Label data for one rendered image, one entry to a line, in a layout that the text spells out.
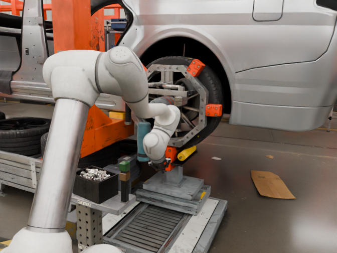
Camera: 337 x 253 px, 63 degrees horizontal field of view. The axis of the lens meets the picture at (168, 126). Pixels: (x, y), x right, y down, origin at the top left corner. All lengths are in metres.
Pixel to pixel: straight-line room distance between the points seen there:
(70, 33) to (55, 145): 1.02
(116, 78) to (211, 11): 1.18
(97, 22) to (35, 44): 2.47
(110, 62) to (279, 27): 1.22
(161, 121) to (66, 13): 0.86
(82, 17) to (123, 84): 1.01
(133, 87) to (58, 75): 0.22
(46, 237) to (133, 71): 0.50
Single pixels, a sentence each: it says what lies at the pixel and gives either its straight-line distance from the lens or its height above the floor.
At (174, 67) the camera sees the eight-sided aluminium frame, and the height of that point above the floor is 1.11.
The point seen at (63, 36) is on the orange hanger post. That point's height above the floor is 1.26.
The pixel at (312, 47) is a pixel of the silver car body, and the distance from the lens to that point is 1.81.
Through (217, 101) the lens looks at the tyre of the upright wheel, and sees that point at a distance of 1.80.
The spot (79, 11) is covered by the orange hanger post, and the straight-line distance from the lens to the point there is 1.79.
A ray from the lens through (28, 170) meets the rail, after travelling 2.37.
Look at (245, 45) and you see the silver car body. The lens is 1.83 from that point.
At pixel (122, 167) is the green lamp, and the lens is 1.34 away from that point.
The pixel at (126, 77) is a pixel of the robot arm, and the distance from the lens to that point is 0.82.
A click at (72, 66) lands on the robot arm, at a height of 1.12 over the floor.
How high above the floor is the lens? 1.14
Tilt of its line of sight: 13 degrees down
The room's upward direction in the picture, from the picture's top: 2 degrees clockwise
